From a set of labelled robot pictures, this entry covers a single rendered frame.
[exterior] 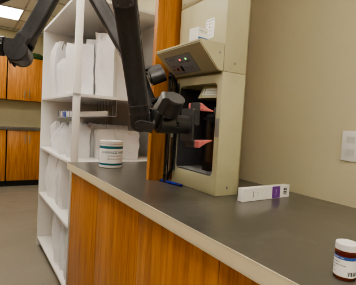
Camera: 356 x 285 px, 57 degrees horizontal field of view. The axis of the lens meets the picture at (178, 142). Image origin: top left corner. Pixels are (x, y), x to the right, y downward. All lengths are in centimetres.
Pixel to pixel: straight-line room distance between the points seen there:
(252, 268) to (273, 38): 122
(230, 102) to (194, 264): 62
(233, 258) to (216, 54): 75
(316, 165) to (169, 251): 74
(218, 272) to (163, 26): 109
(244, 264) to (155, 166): 88
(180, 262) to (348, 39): 103
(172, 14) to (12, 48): 70
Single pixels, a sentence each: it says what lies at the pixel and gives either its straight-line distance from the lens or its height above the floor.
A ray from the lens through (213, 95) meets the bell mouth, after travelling 133.
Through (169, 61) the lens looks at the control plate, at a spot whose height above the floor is 147.
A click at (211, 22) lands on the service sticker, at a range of 137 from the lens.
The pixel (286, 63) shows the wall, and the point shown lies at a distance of 162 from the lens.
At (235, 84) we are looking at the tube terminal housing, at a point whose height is 137.
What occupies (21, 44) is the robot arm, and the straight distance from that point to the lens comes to 133.
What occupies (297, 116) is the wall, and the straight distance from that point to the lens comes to 154.
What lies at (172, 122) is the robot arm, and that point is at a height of 121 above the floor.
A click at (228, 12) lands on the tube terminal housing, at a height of 162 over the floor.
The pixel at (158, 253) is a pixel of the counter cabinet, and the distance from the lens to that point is 111.
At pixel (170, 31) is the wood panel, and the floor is 162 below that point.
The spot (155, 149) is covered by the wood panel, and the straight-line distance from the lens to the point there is 151.
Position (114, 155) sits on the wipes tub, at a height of 101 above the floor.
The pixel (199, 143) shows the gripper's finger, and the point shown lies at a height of 115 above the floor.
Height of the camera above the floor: 121
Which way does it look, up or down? 3 degrees down
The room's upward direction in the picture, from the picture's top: 3 degrees clockwise
